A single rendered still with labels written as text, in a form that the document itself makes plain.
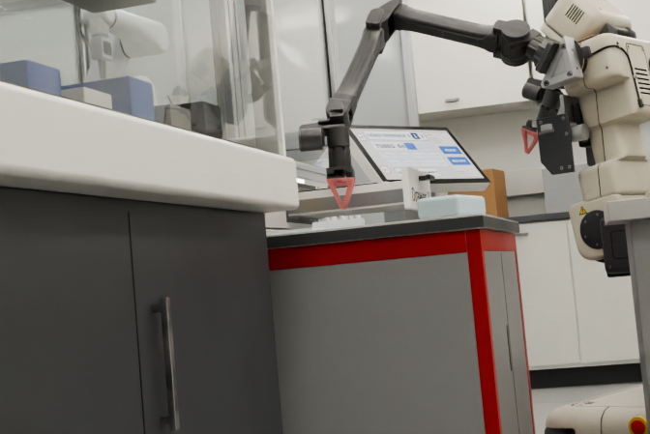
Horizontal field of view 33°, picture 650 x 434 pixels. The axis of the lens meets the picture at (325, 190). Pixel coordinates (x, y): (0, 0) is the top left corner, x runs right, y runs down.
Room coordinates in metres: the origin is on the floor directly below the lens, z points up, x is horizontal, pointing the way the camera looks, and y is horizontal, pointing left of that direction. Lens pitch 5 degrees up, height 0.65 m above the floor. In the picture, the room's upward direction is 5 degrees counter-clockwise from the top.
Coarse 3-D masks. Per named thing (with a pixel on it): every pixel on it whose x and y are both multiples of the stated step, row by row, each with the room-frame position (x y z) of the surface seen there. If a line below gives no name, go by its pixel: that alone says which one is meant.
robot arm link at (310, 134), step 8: (336, 104) 2.73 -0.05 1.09; (336, 112) 2.72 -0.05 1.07; (320, 120) 2.73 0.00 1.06; (328, 120) 2.72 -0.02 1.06; (336, 120) 2.72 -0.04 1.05; (304, 128) 2.73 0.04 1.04; (312, 128) 2.72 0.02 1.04; (320, 128) 2.71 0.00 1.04; (304, 136) 2.70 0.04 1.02; (312, 136) 2.69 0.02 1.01; (320, 136) 2.69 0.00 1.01; (304, 144) 2.70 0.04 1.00; (312, 144) 2.70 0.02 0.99; (320, 144) 2.70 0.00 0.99
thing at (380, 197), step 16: (304, 192) 2.89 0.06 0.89; (320, 192) 2.87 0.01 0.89; (352, 192) 2.85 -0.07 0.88; (368, 192) 2.83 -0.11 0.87; (384, 192) 2.82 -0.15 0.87; (400, 192) 2.81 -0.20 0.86; (304, 208) 2.88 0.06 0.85; (320, 208) 2.87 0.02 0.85; (336, 208) 2.86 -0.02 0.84; (352, 208) 2.85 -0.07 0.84; (368, 208) 2.85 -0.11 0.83; (384, 208) 2.92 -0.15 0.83; (400, 208) 2.98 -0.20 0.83
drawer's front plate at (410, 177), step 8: (408, 168) 2.80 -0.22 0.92; (408, 176) 2.79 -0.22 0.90; (416, 176) 2.89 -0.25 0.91; (408, 184) 2.79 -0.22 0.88; (416, 184) 2.88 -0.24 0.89; (424, 184) 2.98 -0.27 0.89; (408, 192) 2.79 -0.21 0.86; (424, 192) 2.97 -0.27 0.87; (408, 200) 2.79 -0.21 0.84; (408, 208) 2.79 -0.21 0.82; (416, 208) 2.85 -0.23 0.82
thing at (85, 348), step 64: (0, 128) 1.17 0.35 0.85; (64, 128) 1.30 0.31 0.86; (128, 128) 1.47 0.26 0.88; (0, 192) 1.29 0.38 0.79; (64, 192) 1.43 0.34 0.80; (128, 192) 1.52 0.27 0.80; (192, 192) 1.67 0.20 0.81; (256, 192) 1.94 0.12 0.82; (0, 256) 1.28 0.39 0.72; (64, 256) 1.42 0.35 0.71; (128, 256) 1.59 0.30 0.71; (192, 256) 1.82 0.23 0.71; (256, 256) 2.12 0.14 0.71; (0, 320) 1.27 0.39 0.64; (64, 320) 1.41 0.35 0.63; (128, 320) 1.58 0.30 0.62; (192, 320) 1.80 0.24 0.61; (256, 320) 2.09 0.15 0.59; (0, 384) 1.26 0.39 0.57; (64, 384) 1.40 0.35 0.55; (128, 384) 1.56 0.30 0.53; (192, 384) 1.78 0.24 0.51; (256, 384) 2.06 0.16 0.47
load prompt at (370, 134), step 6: (366, 132) 3.85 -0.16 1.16; (372, 132) 3.87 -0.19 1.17; (378, 132) 3.89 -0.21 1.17; (384, 132) 3.91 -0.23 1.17; (390, 132) 3.92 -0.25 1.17; (396, 132) 3.94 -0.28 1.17; (402, 132) 3.96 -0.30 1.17; (408, 132) 3.98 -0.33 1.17; (414, 132) 4.00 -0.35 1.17; (420, 132) 4.02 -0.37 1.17; (372, 138) 3.84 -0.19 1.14; (378, 138) 3.86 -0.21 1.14; (384, 138) 3.88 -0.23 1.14; (390, 138) 3.89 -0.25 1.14; (396, 138) 3.91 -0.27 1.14; (402, 138) 3.93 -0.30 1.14; (408, 138) 3.95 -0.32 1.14; (414, 138) 3.97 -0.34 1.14; (420, 138) 3.99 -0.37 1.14; (426, 138) 4.01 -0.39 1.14
